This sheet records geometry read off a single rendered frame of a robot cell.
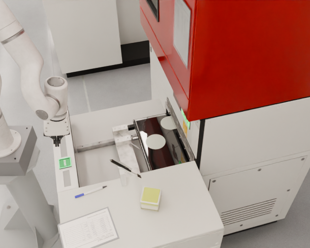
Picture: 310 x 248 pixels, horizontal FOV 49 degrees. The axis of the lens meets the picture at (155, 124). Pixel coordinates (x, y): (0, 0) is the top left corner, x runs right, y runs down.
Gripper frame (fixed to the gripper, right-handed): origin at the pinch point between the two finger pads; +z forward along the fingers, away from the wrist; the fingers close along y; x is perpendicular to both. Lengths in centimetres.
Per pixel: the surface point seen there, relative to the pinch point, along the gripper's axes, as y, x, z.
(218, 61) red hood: -53, 15, -51
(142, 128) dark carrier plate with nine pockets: -44.5, -17.1, 12.6
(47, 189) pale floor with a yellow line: 4, -59, 115
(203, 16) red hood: -43, 15, -67
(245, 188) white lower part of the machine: -98, 16, 31
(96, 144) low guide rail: -21.1, -17.2, 22.6
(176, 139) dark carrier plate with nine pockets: -59, -5, 10
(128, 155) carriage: -34.2, -2.9, 16.8
